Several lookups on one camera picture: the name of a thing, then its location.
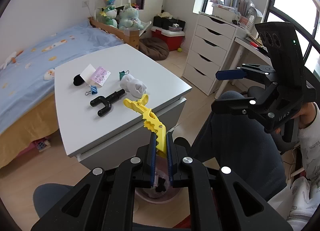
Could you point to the pink trash bin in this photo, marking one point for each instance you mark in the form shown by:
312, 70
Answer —
161, 192

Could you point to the white drawer unit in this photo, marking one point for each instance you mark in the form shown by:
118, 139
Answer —
209, 50

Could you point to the brown bean bag cushion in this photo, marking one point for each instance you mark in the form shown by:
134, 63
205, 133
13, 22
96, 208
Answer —
154, 48

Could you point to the black bag on cooler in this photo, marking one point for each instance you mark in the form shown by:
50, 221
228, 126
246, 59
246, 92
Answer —
165, 23

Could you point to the white sock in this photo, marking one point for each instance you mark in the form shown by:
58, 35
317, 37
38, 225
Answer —
132, 85

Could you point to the red cooler box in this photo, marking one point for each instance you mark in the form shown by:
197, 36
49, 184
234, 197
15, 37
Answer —
173, 39

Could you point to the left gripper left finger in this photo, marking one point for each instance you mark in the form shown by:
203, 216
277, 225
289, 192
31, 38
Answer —
138, 172

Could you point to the blue binder clip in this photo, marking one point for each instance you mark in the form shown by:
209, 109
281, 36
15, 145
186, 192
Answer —
92, 90

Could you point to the black round cap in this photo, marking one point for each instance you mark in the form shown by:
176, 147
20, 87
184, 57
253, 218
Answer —
78, 80

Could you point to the green dragon plush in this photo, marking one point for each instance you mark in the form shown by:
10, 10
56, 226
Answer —
108, 15

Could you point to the person's right hand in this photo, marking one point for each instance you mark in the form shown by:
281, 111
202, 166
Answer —
306, 115

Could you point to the white bedside drawer cabinet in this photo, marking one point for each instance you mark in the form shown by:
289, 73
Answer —
106, 141

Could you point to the pink cartoon card box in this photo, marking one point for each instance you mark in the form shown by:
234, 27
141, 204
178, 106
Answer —
95, 76

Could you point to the bed with blue blanket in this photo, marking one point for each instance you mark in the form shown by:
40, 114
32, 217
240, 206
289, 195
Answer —
27, 86

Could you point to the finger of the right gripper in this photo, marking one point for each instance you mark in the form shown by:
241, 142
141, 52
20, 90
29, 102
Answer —
235, 105
231, 74

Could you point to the yellow plastic clip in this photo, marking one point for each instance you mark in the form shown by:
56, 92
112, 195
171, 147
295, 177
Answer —
151, 122

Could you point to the white goose plush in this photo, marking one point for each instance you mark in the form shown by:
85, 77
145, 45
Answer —
10, 59

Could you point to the mint bear plush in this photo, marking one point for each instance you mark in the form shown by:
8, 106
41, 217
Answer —
129, 18

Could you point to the black Y-shaped plastic part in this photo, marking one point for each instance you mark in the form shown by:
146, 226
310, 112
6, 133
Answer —
107, 101

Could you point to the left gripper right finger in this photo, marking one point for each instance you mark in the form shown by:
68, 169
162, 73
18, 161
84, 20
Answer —
187, 172

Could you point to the teal binder clip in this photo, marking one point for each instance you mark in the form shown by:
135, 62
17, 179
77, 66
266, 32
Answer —
123, 73

